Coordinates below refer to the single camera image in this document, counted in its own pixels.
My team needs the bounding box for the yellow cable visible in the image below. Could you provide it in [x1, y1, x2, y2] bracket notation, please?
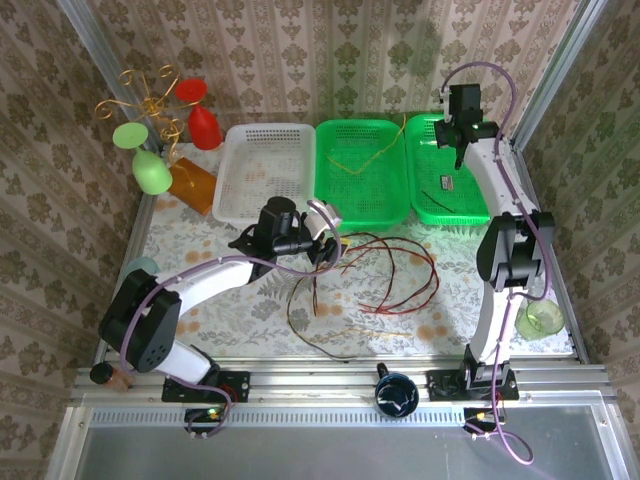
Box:
[344, 327, 415, 338]
[325, 113, 409, 176]

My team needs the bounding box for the green plastic basket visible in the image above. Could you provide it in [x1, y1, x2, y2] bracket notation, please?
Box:
[403, 113, 501, 226]
[310, 118, 409, 232]

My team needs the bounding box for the white plastic basket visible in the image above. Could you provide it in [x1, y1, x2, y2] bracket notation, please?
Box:
[212, 123, 317, 226]

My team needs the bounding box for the brown wooden block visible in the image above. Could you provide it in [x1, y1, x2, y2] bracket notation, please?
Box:
[167, 155, 220, 216]

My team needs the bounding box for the floral tablecloth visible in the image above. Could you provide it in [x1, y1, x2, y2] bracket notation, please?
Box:
[119, 142, 574, 359]

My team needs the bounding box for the red plastic wine glass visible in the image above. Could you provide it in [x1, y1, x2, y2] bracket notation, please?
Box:
[174, 78, 224, 150]

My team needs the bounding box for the green plastic wine glass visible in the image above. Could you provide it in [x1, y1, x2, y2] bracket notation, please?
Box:
[112, 122, 174, 196]

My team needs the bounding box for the teal cup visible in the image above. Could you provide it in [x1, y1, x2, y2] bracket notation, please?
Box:
[124, 256, 161, 279]

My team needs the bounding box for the dark blue mug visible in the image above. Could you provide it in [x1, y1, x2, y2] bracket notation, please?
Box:
[374, 362, 419, 418]

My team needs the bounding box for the grey metal panel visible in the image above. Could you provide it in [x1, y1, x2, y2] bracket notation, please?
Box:
[47, 404, 629, 480]

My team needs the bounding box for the left small circuit board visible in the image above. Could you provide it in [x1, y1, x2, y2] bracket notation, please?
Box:
[184, 407, 229, 434]

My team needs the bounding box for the small circuit board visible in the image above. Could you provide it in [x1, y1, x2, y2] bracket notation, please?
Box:
[463, 407, 506, 434]
[184, 407, 229, 434]

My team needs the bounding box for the clear green plastic cup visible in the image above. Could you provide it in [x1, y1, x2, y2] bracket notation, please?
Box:
[514, 298, 565, 341]

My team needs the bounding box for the right small circuit board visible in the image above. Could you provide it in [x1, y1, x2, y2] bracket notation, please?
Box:
[463, 407, 506, 434]

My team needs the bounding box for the black capped spice bottle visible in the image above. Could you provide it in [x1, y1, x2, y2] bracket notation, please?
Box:
[89, 363, 134, 391]

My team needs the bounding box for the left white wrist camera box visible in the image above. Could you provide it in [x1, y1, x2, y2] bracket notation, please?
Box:
[303, 199, 345, 236]

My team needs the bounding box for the aluminium extrusion frame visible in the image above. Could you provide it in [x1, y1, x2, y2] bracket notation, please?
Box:
[44, 0, 631, 480]

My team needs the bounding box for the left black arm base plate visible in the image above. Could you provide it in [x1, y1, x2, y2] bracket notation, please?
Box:
[161, 370, 251, 404]

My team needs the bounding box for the gold wire glass rack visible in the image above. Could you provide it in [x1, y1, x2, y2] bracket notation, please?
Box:
[94, 64, 194, 189]

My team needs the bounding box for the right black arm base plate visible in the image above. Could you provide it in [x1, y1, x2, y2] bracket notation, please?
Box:
[426, 369, 520, 401]

